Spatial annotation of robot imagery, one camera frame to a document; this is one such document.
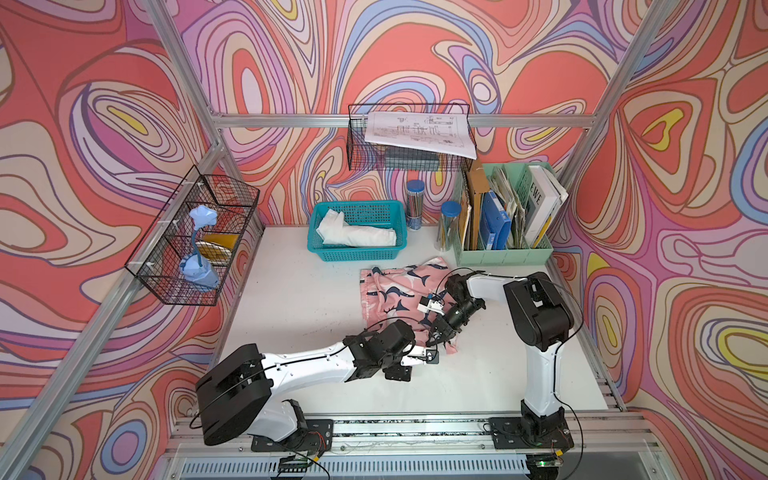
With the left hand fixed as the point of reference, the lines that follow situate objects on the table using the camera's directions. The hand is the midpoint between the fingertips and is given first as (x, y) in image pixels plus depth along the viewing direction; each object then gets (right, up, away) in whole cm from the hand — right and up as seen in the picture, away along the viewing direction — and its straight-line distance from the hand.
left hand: (411, 345), depth 82 cm
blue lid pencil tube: (+4, +44, +29) cm, 53 cm away
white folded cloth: (-27, +34, +29) cm, 52 cm away
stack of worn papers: (+34, +40, +13) cm, 54 cm away
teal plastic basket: (-8, +41, +37) cm, 56 cm away
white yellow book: (+44, +44, +12) cm, 63 cm away
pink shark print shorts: (-6, +12, +16) cm, 21 cm away
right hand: (+7, -3, +5) cm, 10 cm away
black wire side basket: (-54, +27, -11) cm, 61 cm away
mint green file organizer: (+26, +25, +22) cm, 42 cm away
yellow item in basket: (-48, +27, -11) cm, 56 cm away
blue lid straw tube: (+15, +35, +22) cm, 44 cm away
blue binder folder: (+29, +36, +14) cm, 48 cm away
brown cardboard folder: (+21, +46, +9) cm, 52 cm away
